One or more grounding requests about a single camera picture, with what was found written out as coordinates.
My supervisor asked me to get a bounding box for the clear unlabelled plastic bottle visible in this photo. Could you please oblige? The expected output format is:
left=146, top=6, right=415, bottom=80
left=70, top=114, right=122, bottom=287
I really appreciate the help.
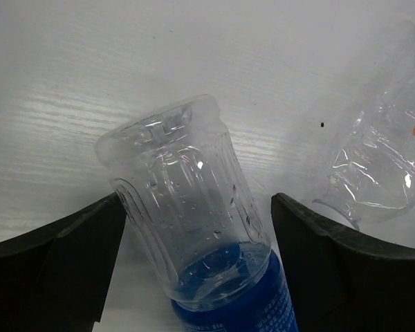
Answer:
left=313, top=21, right=415, bottom=229

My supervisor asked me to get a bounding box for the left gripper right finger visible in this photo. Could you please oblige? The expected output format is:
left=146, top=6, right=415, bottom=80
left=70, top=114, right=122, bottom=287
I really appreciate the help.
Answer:
left=271, top=193, right=415, bottom=331

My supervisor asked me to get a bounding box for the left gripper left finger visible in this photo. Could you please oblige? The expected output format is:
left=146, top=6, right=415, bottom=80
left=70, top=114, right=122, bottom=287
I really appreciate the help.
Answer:
left=0, top=194, right=126, bottom=331

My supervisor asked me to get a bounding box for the clear bottle blue label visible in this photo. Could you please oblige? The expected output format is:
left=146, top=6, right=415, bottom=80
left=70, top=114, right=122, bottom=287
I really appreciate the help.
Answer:
left=95, top=95, right=297, bottom=331

